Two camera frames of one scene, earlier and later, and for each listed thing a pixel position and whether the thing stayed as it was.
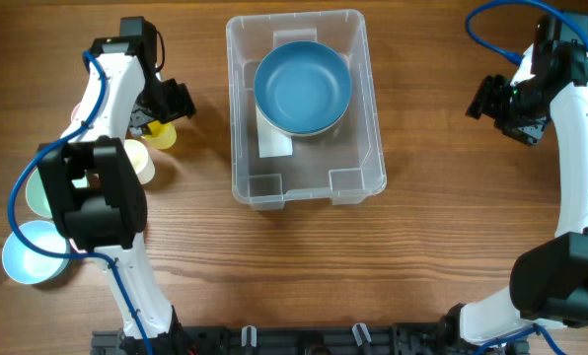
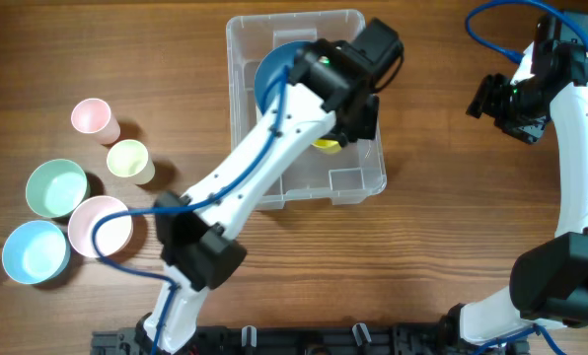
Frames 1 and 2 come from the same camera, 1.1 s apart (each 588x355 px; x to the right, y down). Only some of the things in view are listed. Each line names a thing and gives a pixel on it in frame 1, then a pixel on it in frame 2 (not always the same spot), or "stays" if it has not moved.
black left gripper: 143,116 to 355,123
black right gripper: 523,129 stays
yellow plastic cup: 163,136 to 328,146
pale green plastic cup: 142,160 stays
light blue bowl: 28,266 stays
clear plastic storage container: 345,164 stays
